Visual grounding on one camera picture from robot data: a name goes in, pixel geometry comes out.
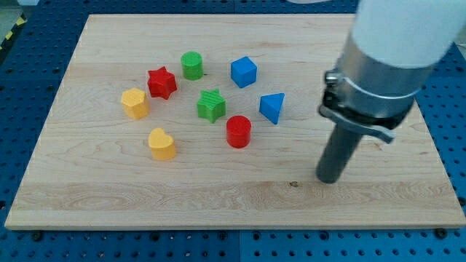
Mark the blue triangle block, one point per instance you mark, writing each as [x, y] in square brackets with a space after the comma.
[270, 106]

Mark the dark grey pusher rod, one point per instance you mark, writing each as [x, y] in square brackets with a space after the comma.
[338, 151]

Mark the green star block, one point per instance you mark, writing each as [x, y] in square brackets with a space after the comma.
[211, 105]

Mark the red cylinder block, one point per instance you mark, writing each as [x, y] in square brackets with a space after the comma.
[238, 131]

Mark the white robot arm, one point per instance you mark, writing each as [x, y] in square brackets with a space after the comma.
[390, 51]

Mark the yellow heart block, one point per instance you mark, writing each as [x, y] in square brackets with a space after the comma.
[162, 145]

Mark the wooden board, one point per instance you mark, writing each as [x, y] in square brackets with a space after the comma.
[92, 168]

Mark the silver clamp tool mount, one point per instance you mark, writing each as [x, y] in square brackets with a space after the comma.
[365, 96]

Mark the yellow hexagon block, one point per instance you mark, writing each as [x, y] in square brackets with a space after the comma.
[135, 103]

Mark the red star block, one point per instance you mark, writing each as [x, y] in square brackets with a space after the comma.
[161, 83]

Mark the blue cube block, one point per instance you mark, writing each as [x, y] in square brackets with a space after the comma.
[243, 72]

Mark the green cylinder block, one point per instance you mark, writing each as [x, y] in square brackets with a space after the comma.
[192, 67]

